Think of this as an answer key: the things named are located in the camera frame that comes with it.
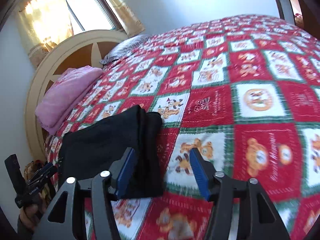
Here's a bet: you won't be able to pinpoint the black pants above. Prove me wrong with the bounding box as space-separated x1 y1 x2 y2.
57 105 164 199

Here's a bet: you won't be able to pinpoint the dark sleeved left forearm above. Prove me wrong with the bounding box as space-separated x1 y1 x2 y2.
17 216 34 240

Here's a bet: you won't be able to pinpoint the person's left hand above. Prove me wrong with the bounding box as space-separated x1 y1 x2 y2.
19 193 47 231

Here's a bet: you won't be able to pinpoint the red patchwork cartoon bedspread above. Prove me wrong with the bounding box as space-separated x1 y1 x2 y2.
46 15 319 239

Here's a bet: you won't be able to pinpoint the pink folded blanket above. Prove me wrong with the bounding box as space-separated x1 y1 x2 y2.
35 66 103 135

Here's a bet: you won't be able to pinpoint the striped pillow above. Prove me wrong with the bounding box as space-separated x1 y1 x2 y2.
100 34 151 65

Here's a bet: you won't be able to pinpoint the cream and brown headboard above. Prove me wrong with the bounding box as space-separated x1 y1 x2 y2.
24 30 128 161

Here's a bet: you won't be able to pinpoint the yellow right curtain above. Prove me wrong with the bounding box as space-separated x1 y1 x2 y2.
106 0 145 37

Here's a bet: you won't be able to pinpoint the yellow curtain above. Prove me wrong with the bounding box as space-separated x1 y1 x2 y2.
15 0 74 68
106 0 145 37

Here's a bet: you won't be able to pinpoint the yellow left curtain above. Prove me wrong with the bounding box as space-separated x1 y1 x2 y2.
15 0 74 68

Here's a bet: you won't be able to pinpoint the brown wooden door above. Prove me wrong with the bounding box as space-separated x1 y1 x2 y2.
290 0 319 39

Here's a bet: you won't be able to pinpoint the window with frame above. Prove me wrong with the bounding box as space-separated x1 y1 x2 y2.
66 0 122 34

